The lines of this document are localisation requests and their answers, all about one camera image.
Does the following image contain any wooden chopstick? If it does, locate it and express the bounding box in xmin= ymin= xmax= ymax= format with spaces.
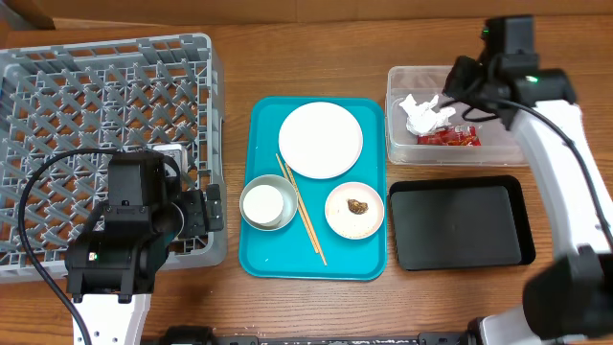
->
xmin=284 ymin=164 xmax=328 ymax=266
xmin=275 ymin=152 xmax=320 ymax=254

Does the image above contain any crumpled white tissue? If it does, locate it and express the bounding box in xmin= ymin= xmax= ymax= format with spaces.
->
xmin=399 ymin=94 xmax=456 ymax=136

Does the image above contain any left wooden chopstick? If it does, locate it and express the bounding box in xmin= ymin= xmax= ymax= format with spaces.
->
xmin=275 ymin=152 xmax=320 ymax=254

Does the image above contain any large white round plate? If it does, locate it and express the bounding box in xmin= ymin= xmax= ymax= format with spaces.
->
xmin=279 ymin=102 xmax=364 ymax=179

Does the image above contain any black plastic tray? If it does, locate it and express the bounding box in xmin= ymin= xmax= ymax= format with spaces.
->
xmin=389 ymin=175 xmax=536 ymax=271

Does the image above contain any white paper cup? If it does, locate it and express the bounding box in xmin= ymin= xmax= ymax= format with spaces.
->
xmin=242 ymin=184 xmax=284 ymax=227

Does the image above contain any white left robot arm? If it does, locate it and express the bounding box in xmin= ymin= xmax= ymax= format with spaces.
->
xmin=65 ymin=151 xmax=224 ymax=344

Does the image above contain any small pink bowl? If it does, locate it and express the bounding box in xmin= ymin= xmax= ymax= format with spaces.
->
xmin=325 ymin=182 xmax=385 ymax=240

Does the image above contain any right wooden chopstick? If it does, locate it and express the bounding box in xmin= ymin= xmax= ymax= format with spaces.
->
xmin=284 ymin=164 xmax=328 ymax=266

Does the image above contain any red snack wrapper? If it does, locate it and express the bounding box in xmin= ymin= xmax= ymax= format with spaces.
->
xmin=418 ymin=126 xmax=481 ymax=147

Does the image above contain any clear plastic waste bin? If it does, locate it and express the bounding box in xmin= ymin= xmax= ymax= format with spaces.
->
xmin=385 ymin=66 xmax=527 ymax=167

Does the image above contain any black rail at table edge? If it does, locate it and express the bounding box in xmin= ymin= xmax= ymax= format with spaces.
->
xmin=141 ymin=326 xmax=478 ymax=345

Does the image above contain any brown food scrap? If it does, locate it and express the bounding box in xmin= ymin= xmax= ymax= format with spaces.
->
xmin=347 ymin=199 xmax=369 ymax=215

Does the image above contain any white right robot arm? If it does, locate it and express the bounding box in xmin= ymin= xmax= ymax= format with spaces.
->
xmin=443 ymin=56 xmax=612 ymax=344

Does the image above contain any grey round bowl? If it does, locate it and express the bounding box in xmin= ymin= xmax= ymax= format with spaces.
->
xmin=239 ymin=174 xmax=298 ymax=232

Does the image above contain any grey plastic dish rack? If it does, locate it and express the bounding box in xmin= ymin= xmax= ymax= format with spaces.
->
xmin=1 ymin=33 xmax=225 ymax=284

